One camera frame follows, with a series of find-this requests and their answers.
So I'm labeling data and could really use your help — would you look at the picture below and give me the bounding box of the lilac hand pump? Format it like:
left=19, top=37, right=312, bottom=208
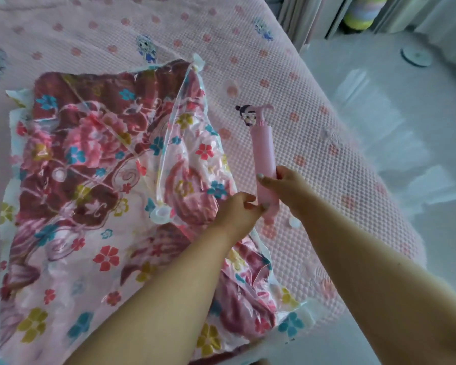
left=245, top=103, right=281, bottom=225

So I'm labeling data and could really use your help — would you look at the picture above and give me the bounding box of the grey sheer curtain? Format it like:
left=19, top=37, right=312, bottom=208
left=414, top=0, right=456, bottom=79

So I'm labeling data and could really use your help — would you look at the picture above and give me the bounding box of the pastel striped round stool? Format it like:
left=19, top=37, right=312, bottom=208
left=343, top=0, right=391, bottom=31

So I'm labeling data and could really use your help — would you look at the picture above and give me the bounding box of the flower-print plastic storage bag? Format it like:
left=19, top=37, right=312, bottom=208
left=0, top=53, right=324, bottom=365

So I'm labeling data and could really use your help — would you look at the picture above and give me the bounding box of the red floral blanket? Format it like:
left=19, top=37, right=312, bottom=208
left=0, top=60, right=278, bottom=358

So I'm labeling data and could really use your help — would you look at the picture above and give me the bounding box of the pink cartoon bed sheet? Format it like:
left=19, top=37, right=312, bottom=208
left=0, top=0, right=428, bottom=331

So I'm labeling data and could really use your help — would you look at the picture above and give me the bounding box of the person's left hand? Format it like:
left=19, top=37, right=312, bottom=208
left=212, top=192, right=267, bottom=247

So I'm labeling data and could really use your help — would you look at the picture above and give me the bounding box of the person's right hand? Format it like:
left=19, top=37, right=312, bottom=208
left=256, top=165, right=320, bottom=219

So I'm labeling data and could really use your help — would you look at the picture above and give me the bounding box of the person's left forearm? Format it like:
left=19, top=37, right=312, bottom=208
left=64, top=228, right=248, bottom=365

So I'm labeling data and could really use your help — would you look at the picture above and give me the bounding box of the round white floor disc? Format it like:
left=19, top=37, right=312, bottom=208
left=401, top=47, right=434, bottom=68

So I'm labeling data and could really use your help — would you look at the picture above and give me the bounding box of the white pink curtain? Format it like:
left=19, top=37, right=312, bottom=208
left=277, top=0, right=358, bottom=52

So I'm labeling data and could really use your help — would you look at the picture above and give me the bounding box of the grey open shelf unit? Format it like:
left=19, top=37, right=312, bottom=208
left=325, top=0, right=441, bottom=39

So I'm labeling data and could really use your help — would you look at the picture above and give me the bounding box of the person's right forearm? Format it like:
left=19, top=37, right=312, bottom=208
left=300, top=203, right=456, bottom=365

